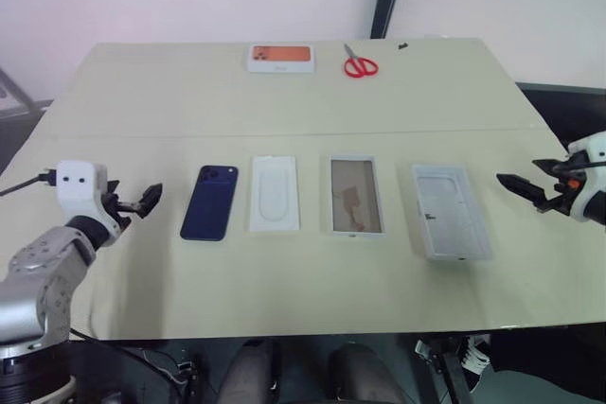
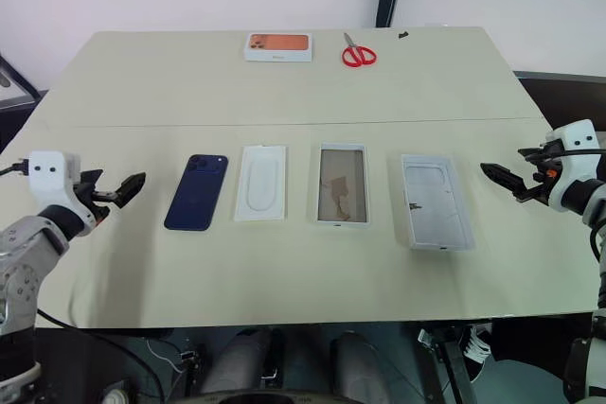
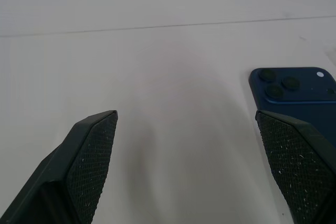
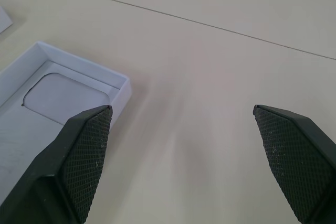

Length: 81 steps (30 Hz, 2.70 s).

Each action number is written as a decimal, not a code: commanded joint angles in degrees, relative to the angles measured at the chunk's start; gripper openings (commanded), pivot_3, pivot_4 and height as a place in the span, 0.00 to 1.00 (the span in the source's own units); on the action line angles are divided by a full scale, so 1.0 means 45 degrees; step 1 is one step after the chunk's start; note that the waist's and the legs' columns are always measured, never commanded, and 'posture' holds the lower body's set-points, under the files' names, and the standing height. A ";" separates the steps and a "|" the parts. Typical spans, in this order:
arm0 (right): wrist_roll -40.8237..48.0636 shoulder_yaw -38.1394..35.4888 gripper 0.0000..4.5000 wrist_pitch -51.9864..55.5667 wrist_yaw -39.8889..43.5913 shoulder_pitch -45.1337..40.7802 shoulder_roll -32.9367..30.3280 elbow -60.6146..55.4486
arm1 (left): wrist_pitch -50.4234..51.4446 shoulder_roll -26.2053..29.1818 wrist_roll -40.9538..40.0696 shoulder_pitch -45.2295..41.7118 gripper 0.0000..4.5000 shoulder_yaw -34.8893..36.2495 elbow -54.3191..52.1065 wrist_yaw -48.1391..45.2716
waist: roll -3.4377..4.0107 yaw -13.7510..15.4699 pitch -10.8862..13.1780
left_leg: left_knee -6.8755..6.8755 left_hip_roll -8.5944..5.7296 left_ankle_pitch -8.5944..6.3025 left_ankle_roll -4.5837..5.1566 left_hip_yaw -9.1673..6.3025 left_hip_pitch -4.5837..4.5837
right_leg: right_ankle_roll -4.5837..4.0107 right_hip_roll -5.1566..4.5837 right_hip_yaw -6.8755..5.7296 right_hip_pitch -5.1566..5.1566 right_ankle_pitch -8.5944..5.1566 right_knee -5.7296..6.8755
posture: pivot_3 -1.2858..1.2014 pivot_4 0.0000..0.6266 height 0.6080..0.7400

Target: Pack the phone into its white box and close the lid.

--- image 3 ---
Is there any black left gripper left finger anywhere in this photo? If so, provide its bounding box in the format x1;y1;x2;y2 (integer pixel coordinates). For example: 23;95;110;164
0;110;119;224

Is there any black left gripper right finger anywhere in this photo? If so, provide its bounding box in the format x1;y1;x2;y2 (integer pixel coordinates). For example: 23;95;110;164
255;110;336;224

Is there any dark blue smartphone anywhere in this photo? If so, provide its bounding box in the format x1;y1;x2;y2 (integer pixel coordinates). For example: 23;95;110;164
248;67;336;148

